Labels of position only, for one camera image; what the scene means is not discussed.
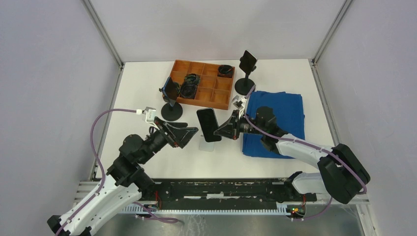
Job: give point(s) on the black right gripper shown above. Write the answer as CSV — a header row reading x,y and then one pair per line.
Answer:
x,y
229,130

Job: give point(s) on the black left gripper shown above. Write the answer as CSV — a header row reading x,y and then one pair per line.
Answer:
x,y
180,136

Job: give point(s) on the black phone stand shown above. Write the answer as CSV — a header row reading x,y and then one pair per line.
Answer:
x,y
244,85
169,112

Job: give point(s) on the black phone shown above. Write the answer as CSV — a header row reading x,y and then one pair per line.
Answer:
x,y
247,62
208,123
170,91

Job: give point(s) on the silver metal phone stand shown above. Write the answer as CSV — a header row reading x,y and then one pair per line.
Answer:
x,y
206,146

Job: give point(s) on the blue cloth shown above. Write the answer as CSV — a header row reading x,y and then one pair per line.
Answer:
x,y
288,109

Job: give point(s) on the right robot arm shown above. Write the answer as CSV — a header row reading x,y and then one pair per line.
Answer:
x,y
340,174

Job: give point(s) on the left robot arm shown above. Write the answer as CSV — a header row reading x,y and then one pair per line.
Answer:
x,y
125,180

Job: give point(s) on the rolled tie front centre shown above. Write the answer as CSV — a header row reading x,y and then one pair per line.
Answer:
x,y
188,91

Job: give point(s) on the rolled tie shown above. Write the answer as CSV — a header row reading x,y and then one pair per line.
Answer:
x,y
225,71
192,79
188,91

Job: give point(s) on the wooden compartment tray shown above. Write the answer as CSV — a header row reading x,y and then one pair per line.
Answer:
x,y
213,91

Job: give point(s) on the rolled tie centre top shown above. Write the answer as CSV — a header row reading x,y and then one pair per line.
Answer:
x,y
192,79

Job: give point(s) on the rolled tie back right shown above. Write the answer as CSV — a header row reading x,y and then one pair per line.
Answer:
x,y
225,71

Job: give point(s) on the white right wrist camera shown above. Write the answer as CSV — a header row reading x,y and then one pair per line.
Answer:
x,y
240,103

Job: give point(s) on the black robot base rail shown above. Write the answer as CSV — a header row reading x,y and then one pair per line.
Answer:
x,y
224,194

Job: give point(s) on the white toothed cable duct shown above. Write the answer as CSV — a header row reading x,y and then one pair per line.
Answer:
x,y
279,209

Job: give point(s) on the aluminium frame post left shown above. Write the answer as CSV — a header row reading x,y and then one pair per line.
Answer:
x,y
102,31

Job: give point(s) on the aluminium frame post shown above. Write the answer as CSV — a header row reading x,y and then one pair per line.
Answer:
x,y
102,31
332,30

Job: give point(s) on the aluminium frame post right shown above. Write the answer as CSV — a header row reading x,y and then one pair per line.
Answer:
x,y
332,30

